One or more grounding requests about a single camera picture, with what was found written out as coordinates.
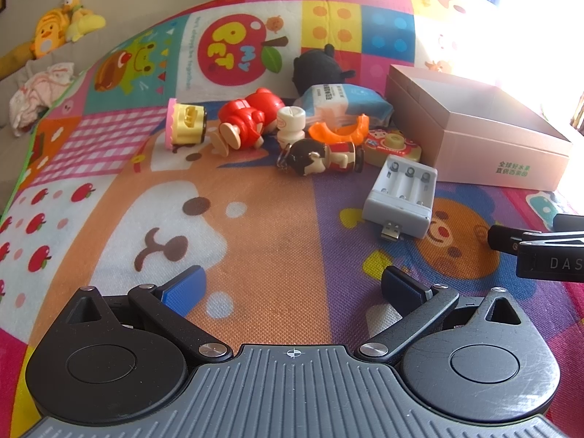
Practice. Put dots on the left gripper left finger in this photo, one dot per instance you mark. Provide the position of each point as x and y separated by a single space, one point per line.
163 310

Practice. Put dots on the black plush toy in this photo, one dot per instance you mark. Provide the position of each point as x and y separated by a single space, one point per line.
315 67

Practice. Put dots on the orange plastic cup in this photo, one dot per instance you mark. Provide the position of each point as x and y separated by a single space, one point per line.
355 133

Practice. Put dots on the pink white crumpled cloth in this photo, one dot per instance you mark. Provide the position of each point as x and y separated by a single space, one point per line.
37 94

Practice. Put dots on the red yellow toy camera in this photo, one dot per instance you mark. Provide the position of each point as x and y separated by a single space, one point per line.
380 143

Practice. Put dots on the yellow duck plush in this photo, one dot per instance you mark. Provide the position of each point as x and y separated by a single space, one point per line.
82 21

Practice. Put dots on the blue tissue pack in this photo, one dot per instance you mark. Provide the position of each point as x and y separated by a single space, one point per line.
338 105

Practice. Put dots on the colourful cartoon play mat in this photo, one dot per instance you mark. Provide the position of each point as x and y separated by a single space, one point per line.
100 200

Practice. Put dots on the brown-haired boy figurine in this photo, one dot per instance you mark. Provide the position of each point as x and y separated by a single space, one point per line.
307 157

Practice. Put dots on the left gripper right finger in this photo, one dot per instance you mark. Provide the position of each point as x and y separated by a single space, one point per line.
423 311

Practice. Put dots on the pink cardboard box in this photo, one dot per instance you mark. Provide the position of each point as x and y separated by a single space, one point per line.
475 133

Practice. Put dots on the red bear toy figure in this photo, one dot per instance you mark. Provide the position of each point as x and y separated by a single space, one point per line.
244 122

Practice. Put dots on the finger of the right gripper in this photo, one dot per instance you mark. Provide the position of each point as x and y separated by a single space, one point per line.
506 239
566 222

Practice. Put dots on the white battery charger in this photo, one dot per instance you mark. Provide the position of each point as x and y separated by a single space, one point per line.
402 198

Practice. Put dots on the white cylindrical figurine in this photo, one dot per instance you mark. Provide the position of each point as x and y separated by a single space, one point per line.
290 124

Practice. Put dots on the pink yellow cake toy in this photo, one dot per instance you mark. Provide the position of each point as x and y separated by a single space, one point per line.
185 124

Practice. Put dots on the yellow tiger plush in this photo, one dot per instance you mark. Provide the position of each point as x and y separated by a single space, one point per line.
50 32

